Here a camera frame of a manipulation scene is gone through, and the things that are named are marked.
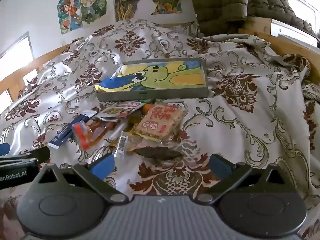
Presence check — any green bean snack packet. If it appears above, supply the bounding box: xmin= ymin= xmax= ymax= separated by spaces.
xmin=96 ymin=101 xmax=145 ymax=123

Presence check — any cartoon children wall poster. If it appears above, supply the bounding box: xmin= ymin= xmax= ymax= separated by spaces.
xmin=57 ymin=0 xmax=108 ymax=34

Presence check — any beige rice cracker packet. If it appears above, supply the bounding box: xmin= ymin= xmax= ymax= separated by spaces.
xmin=132 ymin=102 xmax=187 ymax=143

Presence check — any orange-red clear snack packet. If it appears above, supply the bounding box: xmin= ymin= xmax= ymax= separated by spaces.
xmin=72 ymin=120 xmax=125 ymax=150

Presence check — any orange tangerine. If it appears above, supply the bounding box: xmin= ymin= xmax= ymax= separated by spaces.
xmin=141 ymin=104 xmax=153 ymax=117

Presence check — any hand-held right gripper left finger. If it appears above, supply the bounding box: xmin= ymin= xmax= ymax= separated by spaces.
xmin=32 ymin=153 xmax=130 ymax=204

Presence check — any bright window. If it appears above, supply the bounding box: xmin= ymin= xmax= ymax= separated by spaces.
xmin=0 ymin=31 xmax=38 ymax=104

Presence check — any grey tray box with cartoon painting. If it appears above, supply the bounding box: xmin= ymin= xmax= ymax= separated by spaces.
xmin=96 ymin=57 xmax=209 ymax=101

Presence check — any olive quilted jacket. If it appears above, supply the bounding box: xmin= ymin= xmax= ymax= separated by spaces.
xmin=187 ymin=0 xmax=315 ymax=37

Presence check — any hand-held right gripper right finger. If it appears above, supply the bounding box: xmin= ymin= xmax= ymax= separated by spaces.
xmin=194 ymin=153 xmax=292 ymax=204

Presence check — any blue stick packet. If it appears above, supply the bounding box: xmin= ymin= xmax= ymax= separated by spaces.
xmin=47 ymin=114 xmax=97 ymax=148

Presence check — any clear packet with barcode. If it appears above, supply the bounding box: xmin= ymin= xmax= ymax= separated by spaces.
xmin=114 ymin=130 xmax=163 ymax=158

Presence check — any floral printed blanket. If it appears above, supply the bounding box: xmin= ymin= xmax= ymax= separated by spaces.
xmin=0 ymin=20 xmax=320 ymax=240

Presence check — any white cabinet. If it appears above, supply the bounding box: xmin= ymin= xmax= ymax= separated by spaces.
xmin=271 ymin=19 xmax=320 ymax=47

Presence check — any wooden bed end board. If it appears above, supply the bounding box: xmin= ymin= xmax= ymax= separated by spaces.
xmin=237 ymin=17 xmax=320 ymax=80

